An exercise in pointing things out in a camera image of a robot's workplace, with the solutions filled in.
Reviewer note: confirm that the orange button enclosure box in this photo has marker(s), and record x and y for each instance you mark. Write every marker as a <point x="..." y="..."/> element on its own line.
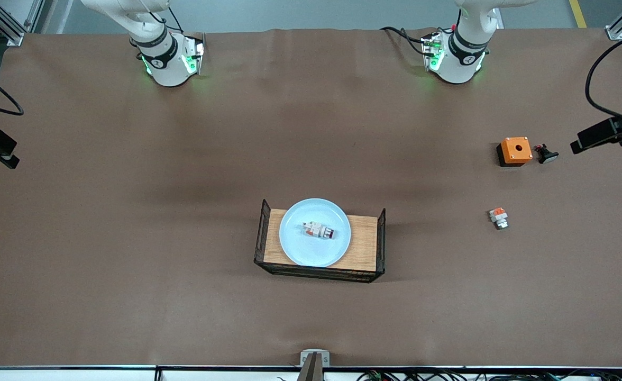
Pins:
<point x="515" y="151"/>

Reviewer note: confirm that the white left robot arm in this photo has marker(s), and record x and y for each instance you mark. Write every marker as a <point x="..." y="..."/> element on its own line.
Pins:
<point x="464" y="58"/>

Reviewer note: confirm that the small white orange switch block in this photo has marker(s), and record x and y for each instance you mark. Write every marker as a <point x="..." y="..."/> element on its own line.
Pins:
<point x="499" y="217"/>

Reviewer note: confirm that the brown table cover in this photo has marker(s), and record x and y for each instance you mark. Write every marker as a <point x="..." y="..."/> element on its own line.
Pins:
<point x="184" y="317"/>

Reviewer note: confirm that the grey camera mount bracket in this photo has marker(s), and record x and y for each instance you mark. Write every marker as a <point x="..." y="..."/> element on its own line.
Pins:
<point x="314" y="361"/>

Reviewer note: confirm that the white red button switch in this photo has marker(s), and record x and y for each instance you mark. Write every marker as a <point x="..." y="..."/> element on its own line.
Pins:
<point x="319" y="230"/>

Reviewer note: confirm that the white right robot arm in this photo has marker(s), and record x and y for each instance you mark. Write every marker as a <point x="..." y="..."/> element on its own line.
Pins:
<point x="157" y="58"/>

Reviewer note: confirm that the black push button head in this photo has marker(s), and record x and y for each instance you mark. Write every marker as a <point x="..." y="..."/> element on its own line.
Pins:
<point x="547" y="155"/>

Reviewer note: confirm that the light blue round plate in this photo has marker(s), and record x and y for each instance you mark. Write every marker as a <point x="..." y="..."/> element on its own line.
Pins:
<point x="300" y="248"/>

